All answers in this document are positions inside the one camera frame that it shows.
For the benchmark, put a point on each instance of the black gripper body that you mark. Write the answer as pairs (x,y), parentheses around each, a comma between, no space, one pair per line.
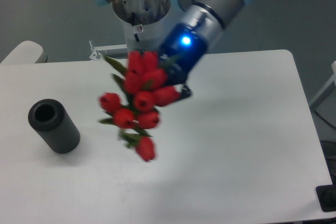
(188,46)

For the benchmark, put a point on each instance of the red tulip bouquet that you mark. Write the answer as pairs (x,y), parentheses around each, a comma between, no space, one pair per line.
(143,81)

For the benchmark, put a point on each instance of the dark grey ribbed vase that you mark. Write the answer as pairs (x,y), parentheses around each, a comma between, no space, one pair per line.
(50,120)

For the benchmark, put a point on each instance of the white chair seat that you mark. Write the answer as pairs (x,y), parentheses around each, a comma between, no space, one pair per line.
(27,52)

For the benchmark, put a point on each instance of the black device at table edge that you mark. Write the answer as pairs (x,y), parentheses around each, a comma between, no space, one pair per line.
(326,197)

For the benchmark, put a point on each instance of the white frame at right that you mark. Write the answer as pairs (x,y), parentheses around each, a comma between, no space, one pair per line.
(323,92)

